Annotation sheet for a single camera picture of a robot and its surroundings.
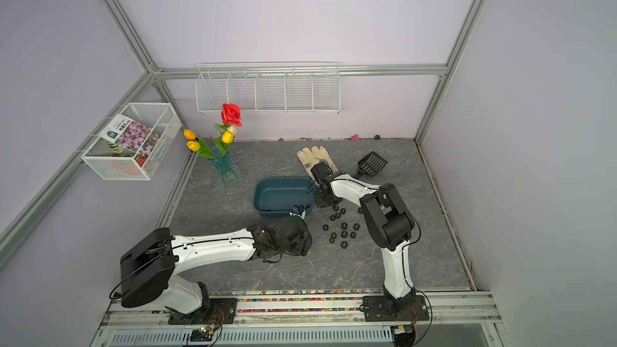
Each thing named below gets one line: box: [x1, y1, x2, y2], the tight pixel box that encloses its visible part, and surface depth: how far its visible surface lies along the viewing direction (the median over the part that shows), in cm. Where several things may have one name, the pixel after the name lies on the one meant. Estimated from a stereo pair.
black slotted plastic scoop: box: [356, 151, 389, 179], surface depth 114 cm
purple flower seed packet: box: [98, 114, 162, 158], surface depth 75 cm
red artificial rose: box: [221, 102, 243, 127], surface depth 78 cm
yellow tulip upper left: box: [183, 129, 197, 141], surface depth 83 cm
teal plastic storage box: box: [253, 176, 315, 218], surface depth 103 cm
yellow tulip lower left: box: [186, 140, 201, 152], surface depth 80 cm
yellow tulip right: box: [221, 130, 234, 144], surface depth 84 cm
